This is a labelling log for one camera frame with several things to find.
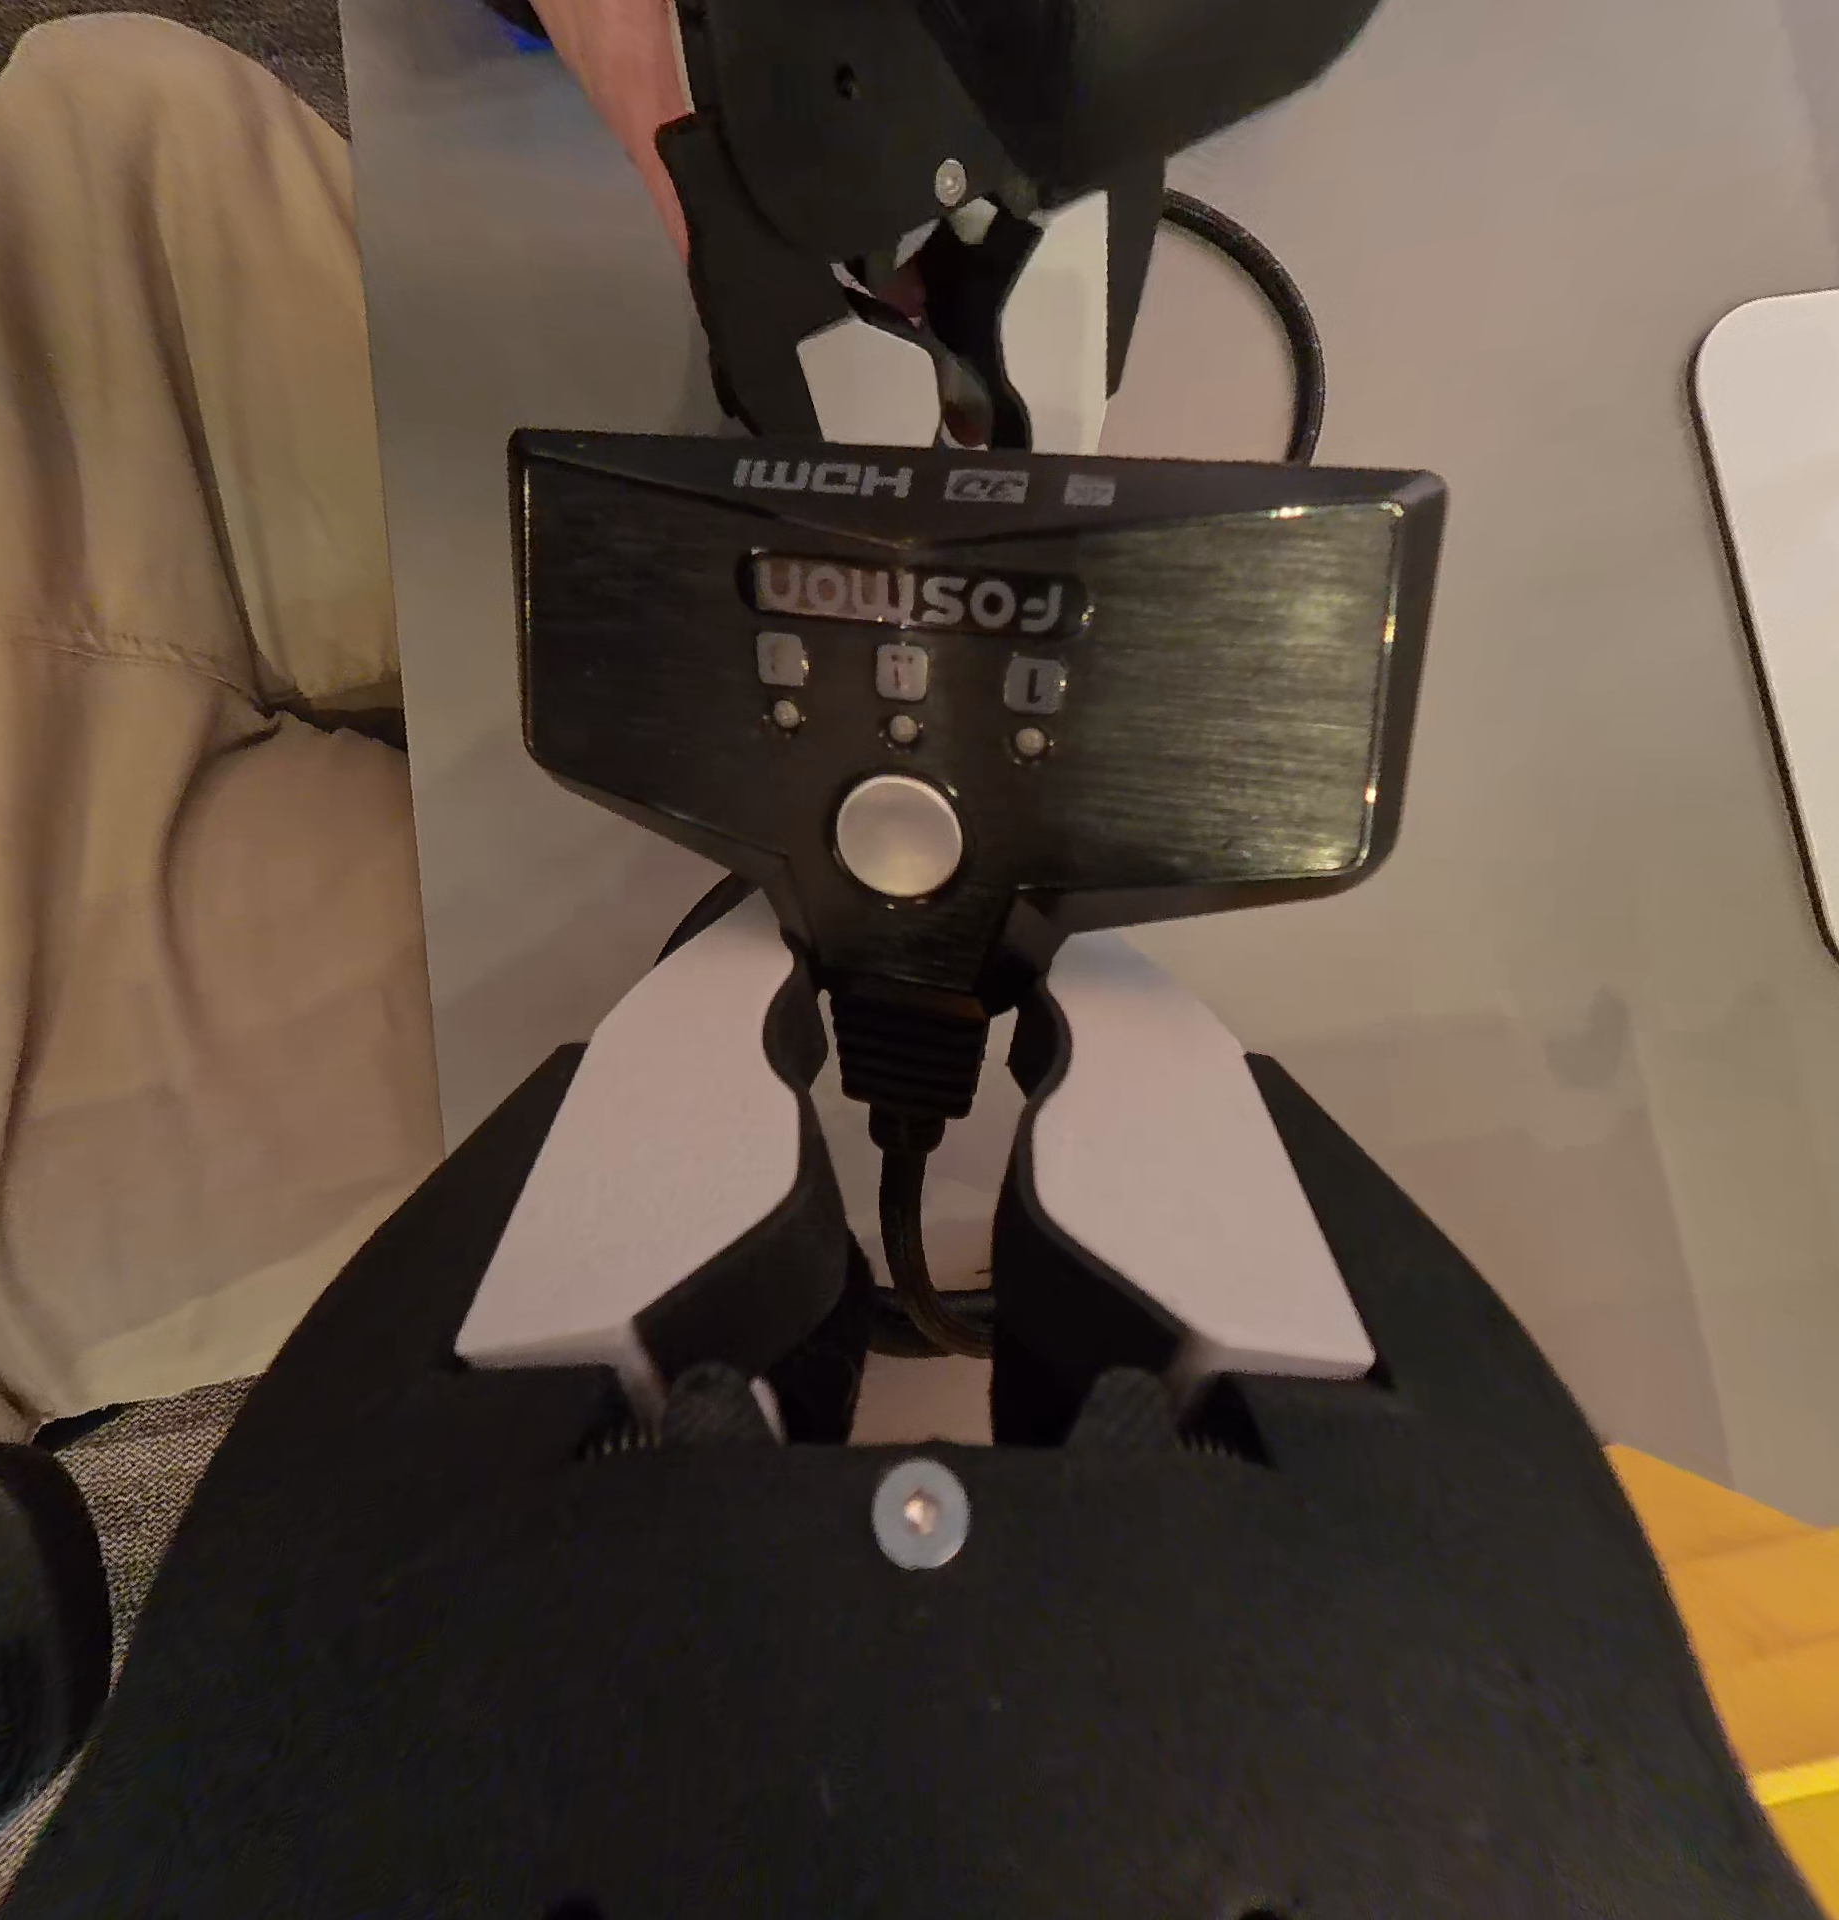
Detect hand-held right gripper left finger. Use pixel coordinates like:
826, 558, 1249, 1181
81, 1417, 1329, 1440
451, 914, 866, 1408

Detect yellow plastic bin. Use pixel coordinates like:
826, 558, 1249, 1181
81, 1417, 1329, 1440
1601, 1440, 1839, 1920

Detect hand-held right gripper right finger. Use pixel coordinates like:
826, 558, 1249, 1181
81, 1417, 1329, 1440
1006, 926, 1381, 1378

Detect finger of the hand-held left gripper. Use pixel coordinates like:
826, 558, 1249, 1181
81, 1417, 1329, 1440
1006, 150, 1171, 453
794, 222, 1038, 450

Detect person's left hand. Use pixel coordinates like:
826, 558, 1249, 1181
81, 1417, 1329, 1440
533, 0, 700, 259

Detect black switch box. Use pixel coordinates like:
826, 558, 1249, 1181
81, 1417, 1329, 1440
505, 426, 1449, 1116

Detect dark rounded object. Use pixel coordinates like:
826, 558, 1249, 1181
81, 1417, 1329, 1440
0, 1440, 116, 1793

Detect black braided switch cable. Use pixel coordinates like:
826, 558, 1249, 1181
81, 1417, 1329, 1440
661, 872, 998, 1363

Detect usb cable with teal plug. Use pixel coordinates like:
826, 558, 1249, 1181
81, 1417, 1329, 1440
1155, 187, 1329, 461

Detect beige trousers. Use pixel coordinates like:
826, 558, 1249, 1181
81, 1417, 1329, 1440
0, 15, 449, 1444

